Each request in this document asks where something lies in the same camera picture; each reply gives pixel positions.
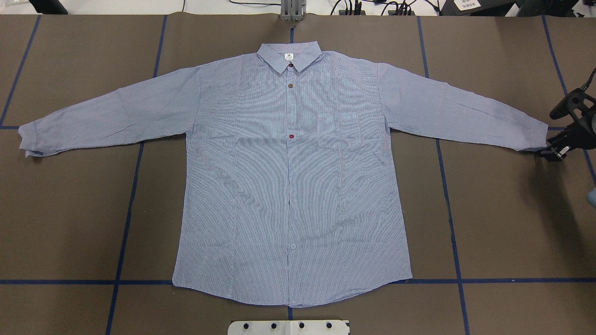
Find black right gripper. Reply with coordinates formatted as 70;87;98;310
536;88;596;162

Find light blue striped shirt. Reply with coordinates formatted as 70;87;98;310
18;41;549;308

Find black box with label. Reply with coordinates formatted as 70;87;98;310
439;0;520;17

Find black device top left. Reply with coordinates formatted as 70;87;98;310
28;0;68;15

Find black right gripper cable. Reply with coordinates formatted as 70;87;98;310
580;67;596;94

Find black cables at table edge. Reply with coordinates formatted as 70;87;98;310
228;0;440;16

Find grey aluminium post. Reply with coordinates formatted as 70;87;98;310
280;0;306;22

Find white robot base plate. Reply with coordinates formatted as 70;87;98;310
227;320;351;335

